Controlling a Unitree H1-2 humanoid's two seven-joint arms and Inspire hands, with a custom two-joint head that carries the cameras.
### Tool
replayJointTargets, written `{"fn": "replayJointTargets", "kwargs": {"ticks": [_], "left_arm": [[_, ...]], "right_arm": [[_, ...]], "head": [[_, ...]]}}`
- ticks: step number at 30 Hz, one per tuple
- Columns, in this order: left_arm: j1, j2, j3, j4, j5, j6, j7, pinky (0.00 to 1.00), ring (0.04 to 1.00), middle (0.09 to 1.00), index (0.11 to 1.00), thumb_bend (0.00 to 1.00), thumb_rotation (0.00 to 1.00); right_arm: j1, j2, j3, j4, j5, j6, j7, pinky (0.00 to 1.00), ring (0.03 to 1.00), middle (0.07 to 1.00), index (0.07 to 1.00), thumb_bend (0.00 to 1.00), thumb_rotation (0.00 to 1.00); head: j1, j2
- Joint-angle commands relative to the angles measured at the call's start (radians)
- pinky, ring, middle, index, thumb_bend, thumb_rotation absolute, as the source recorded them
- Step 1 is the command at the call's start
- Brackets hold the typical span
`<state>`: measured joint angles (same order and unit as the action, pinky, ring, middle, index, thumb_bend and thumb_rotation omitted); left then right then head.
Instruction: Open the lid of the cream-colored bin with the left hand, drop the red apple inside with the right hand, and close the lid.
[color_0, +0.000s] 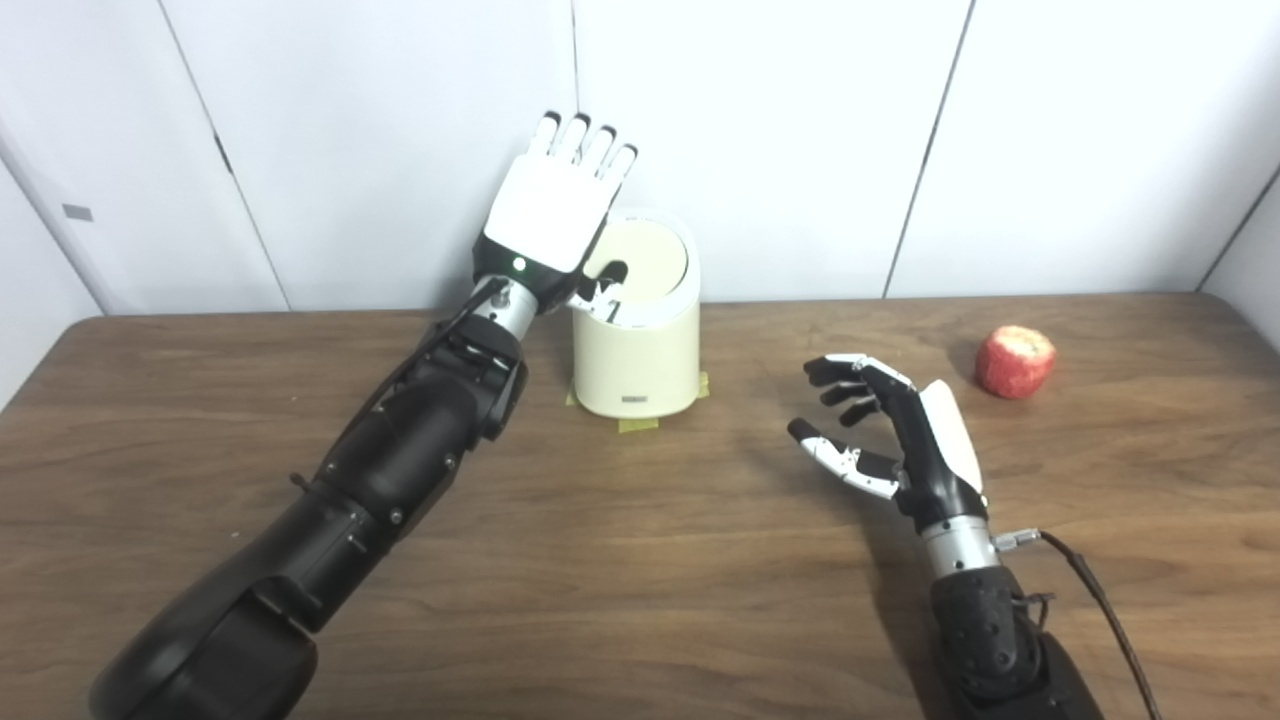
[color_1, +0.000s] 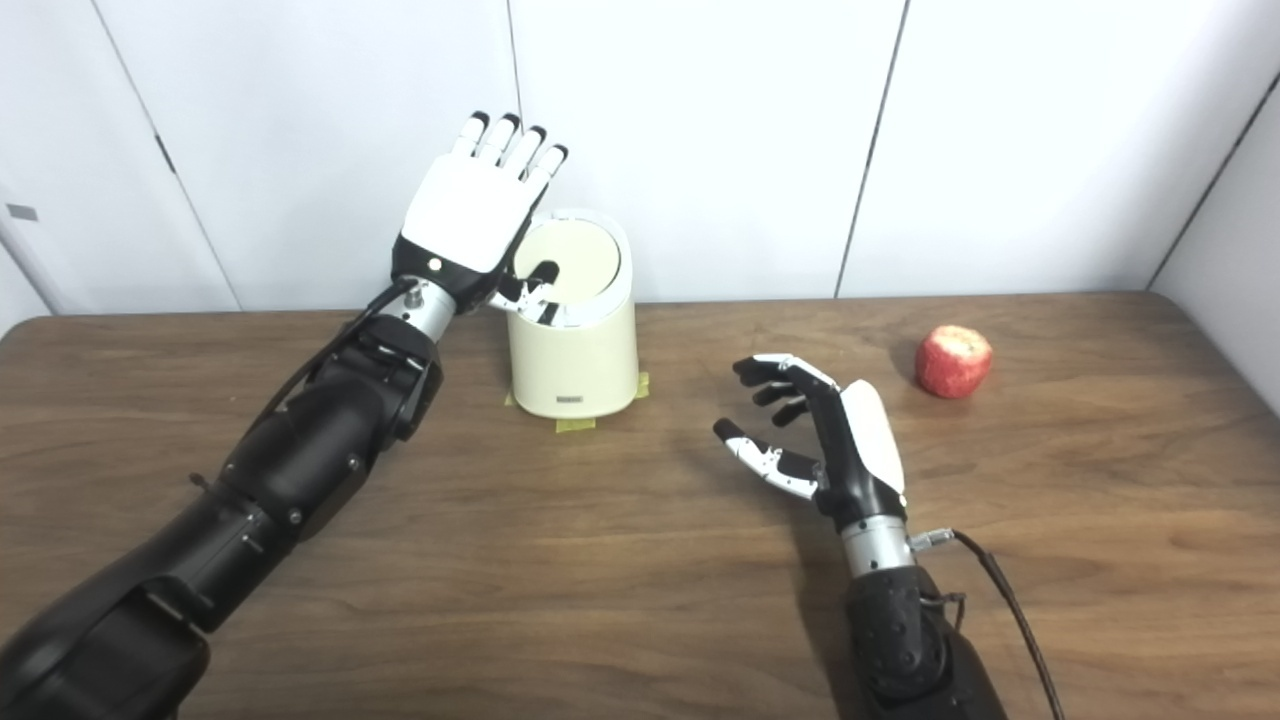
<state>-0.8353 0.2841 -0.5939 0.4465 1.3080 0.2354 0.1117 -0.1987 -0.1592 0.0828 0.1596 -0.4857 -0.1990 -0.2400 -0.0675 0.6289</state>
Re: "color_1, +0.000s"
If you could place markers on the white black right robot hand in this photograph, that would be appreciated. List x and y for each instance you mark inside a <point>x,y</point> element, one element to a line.
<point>850,470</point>

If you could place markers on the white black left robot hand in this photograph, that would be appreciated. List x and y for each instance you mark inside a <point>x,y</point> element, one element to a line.
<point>465,215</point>

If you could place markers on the red apple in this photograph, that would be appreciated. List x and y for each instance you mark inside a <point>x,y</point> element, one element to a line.
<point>953,362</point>

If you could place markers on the cream-colored lidded bin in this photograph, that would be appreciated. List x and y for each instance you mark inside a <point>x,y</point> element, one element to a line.
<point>575,360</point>

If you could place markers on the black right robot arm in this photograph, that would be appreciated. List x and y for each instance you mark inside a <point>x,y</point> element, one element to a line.
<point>900,640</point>

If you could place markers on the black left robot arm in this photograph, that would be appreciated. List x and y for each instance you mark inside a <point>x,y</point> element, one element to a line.
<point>300,450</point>

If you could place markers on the long yellow tape strip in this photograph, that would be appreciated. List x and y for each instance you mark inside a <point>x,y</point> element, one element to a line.
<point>575,425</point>

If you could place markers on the small grey wall plate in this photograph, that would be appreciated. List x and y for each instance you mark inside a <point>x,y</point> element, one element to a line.
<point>21,212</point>

